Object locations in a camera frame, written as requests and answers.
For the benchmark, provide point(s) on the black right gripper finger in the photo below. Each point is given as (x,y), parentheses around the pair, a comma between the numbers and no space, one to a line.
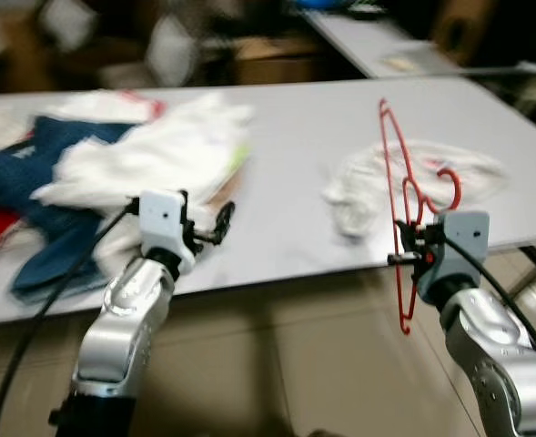
(400,259)
(408,231)

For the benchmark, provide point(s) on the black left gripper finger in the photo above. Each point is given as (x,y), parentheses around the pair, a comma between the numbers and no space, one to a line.
(184,200)
(224,221)

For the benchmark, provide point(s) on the white printed t-shirt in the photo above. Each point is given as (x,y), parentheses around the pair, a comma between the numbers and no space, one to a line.
(359,196)

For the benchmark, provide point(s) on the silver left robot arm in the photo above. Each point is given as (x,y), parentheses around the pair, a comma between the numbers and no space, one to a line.
(122,328)

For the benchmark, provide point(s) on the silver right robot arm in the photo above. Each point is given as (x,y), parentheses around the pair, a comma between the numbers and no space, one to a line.
(490,364)

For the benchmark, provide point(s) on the white cloth pile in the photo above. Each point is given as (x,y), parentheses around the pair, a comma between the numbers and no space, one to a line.
(158,155)

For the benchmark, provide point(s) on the grey table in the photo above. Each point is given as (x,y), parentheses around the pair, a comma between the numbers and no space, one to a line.
(295,264)
(377,41)

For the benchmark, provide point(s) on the white garment with red trim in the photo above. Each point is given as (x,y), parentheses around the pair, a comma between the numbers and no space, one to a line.
(95,105)

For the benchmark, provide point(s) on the brown cardboard box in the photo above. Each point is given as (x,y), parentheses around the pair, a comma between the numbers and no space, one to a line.
(277,62)

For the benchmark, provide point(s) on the blue denim jeans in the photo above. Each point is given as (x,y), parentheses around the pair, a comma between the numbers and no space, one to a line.
(13,173)

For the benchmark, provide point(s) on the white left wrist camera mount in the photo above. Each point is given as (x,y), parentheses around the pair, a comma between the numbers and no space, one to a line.
(163,218)

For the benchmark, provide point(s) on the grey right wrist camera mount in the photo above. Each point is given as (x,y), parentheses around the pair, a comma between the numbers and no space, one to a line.
(463,241)

